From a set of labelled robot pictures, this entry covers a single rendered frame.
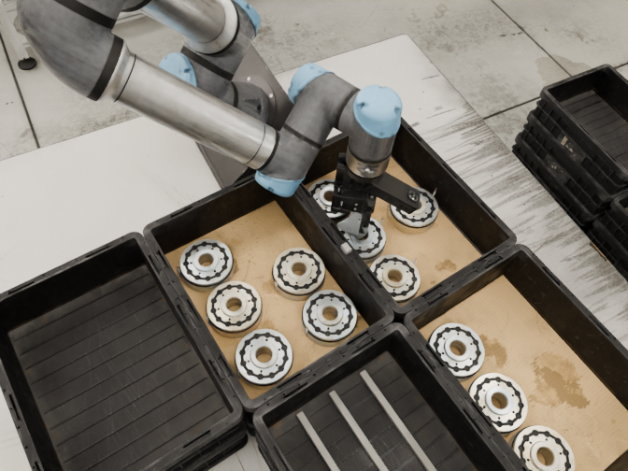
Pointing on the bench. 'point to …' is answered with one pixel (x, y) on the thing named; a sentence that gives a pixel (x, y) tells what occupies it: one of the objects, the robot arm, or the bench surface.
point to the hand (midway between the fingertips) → (363, 225)
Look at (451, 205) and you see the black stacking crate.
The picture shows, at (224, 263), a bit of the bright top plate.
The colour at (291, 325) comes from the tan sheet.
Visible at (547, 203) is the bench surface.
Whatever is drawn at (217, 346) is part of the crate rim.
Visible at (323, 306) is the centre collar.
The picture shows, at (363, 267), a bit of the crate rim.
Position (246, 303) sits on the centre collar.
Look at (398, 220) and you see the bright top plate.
